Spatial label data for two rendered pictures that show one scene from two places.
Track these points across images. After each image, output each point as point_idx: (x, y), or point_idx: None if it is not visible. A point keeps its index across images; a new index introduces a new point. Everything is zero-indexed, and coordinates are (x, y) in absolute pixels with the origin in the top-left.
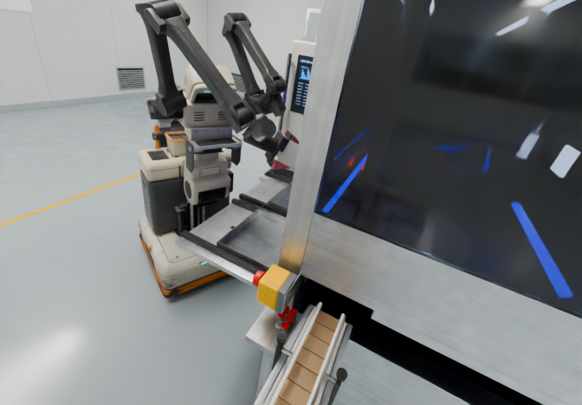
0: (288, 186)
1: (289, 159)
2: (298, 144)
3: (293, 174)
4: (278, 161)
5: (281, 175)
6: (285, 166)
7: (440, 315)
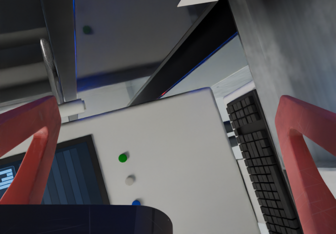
0: (316, 165)
1: (240, 230)
2: (13, 115)
3: (265, 197)
4: (308, 222)
5: (290, 223)
6: (307, 119)
7: None
